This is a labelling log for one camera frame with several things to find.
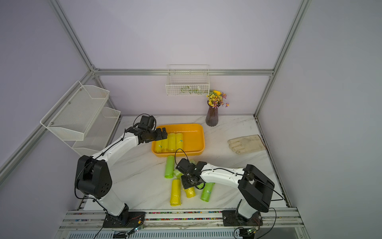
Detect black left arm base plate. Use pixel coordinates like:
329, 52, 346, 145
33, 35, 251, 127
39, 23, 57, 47
102, 211, 146, 229

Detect white mesh shelf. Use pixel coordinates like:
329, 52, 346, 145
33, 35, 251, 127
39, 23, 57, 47
72, 107, 120, 156
40, 81, 109, 141

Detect white mesh lower shelf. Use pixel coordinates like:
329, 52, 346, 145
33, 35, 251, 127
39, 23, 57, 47
72, 107, 120, 156

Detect purple glass vase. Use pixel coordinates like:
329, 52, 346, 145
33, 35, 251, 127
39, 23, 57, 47
206, 105, 218, 127

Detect yellow and purple flowers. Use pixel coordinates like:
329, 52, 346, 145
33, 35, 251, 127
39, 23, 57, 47
207, 90, 229, 109

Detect yellow plastic storage box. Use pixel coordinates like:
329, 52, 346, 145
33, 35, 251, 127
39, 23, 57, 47
151, 123, 206, 157

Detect white mesh upper shelf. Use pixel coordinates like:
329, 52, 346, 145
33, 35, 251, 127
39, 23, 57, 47
40, 81, 109, 141

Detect yellow trash bag roll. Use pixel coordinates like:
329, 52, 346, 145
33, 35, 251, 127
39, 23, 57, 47
154, 140, 162, 153
162, 139, 169, 153
168, 133, 177, 152
170, 179, 181, 207
176, 132, 184, 151
184, 187, 196, 198

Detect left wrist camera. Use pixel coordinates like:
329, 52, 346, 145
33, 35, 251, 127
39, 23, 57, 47
139, 115, 156, 130

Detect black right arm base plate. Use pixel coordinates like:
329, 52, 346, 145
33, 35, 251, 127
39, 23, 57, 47
222, 210, 263, 227

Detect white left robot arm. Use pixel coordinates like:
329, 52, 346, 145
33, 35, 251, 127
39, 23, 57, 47
74, 127, 168, 217

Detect white wire wall basket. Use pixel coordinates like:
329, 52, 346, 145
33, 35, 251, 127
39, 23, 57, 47
166, 64, 210, 96

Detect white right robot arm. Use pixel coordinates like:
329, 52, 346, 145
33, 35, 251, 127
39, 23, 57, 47
176, 158, 275, 221

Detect beige work glove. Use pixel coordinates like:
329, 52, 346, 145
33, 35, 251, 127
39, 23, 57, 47
227, 134, 266, 155

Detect aluminium rail frame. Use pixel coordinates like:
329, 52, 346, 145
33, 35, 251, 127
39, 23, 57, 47
55, 208, 309, 239

